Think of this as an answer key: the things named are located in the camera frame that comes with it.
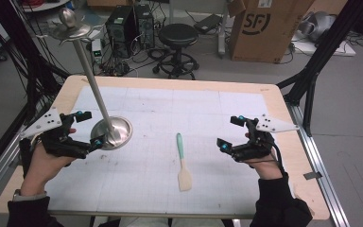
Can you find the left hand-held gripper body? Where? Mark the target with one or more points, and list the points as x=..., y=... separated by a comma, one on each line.
x=64, y=143

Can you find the silver metal stand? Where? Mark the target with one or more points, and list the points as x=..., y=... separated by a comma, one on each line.
x=114, y=132

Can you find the wooden table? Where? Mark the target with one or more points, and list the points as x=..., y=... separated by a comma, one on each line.
x=75, y=81

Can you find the person's right hand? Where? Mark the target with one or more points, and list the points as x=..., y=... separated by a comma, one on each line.
x=268, y=170

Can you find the black round stool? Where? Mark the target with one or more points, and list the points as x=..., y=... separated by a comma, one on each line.
x=178, y=35

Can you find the large cardboard box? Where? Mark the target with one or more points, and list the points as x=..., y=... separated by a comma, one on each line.
x=264, y=44

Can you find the white flat board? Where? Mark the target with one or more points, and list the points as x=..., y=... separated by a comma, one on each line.
x=327, y=48

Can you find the slim black computer tower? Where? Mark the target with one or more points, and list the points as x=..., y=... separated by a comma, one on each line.
x=145, y=28

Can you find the white stand pole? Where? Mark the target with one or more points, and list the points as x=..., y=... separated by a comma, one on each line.
x=222, y=31

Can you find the black flat device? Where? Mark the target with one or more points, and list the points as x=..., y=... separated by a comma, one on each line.
x=207, y=23

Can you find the black metal frame strut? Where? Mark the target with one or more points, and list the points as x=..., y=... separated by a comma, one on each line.
x=327, y=41

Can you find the white grid mat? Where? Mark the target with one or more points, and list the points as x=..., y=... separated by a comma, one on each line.
x=157, y=107

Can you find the person's left hand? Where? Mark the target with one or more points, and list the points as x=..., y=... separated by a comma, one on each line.
x=44, y=167

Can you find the white device with green display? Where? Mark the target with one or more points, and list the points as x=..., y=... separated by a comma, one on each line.
x=97, y=50

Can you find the grey plastic wrap bundle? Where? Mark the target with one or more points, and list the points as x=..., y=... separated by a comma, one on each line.
x=316, y=25

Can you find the grey tape piece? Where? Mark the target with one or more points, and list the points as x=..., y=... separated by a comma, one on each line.
x=312, y=175

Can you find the large black computer tower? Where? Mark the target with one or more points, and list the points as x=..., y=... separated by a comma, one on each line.
x=121, y=31

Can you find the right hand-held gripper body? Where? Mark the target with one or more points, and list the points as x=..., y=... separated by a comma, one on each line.
x=255, y=145

